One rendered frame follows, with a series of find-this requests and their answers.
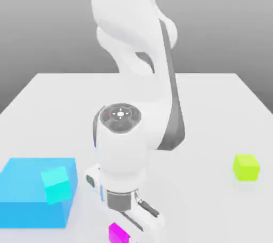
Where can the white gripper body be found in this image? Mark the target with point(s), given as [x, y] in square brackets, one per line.
[147, 223]

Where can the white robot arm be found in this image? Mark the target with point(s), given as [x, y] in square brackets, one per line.
[125, 33]

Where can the small magenta cube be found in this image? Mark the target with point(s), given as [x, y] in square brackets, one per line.
[117, 234]

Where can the small cyan cube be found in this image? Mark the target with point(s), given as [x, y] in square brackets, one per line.
[56, 185]

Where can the small lime green cube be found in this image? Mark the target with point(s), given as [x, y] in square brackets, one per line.
[246, 168]

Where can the large blue box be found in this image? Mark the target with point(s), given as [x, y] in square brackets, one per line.
[21, 183]

